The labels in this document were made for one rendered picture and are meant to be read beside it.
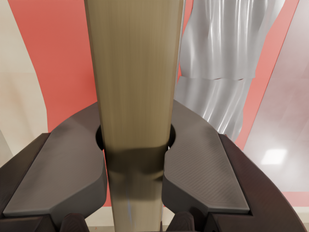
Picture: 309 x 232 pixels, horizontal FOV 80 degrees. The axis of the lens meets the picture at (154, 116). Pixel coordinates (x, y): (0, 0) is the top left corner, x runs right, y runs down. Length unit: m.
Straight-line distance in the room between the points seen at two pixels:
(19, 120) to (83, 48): 0.11
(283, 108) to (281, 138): 0.04
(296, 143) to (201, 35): 0.18
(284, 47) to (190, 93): 0.09
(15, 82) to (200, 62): 0.17
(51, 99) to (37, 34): 0.06
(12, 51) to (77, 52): 0.05
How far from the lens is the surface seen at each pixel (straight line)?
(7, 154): 0.27
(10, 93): 0.22
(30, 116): 0.23
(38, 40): 0.19
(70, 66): 0.19
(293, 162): 0.30
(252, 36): 0.18
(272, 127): 0.25
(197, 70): 0.18
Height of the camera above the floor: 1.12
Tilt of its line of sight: 58 degrees down
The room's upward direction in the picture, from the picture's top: 176 degrees clockwise
